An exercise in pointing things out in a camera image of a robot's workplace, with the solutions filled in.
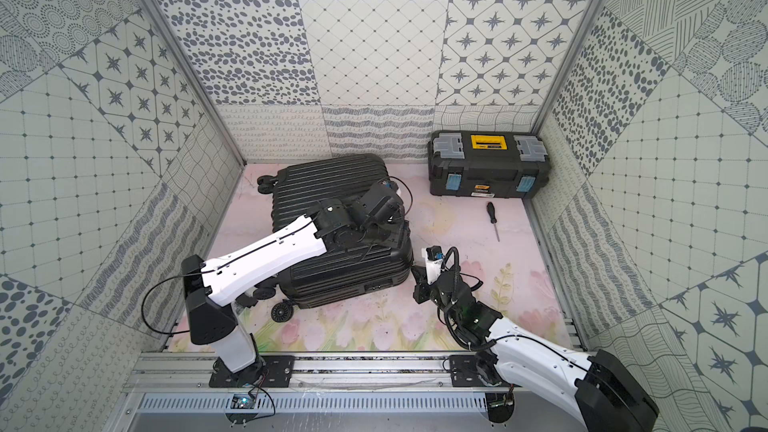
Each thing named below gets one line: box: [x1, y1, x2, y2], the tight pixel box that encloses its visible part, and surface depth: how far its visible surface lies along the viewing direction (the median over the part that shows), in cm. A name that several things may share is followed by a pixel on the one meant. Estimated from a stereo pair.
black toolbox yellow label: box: [428, 130, 551, 199], surface depth 103 cm
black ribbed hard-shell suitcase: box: [255, 154, 415, 322], surface depth 81 cm
